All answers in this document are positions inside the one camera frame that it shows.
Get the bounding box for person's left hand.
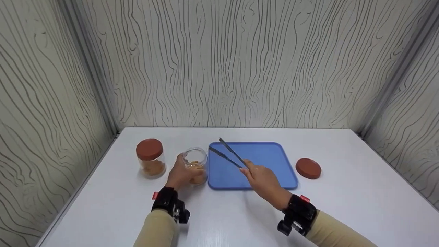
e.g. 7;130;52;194
165;153;201;191

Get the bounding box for person's right hand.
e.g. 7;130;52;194
239;159;293;211

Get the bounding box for clear glass jar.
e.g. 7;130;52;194
182;147;209;186

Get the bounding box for black metal tongs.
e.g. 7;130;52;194
209;138;250;169

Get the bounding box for person's right forearm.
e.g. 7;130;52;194
305;210;378;247

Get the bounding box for blue plastic tray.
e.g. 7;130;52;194
207;142;298;190

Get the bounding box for pile of orange snack pieces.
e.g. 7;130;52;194
141;159;166;177
187;160;207;185

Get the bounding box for closed clear jar brown lid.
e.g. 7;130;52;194
136;138;167;179

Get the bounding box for black wrist band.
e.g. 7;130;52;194
151;187;191;224
277;194;318;237

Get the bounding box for brown round jar lid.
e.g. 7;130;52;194
295;158;322;179

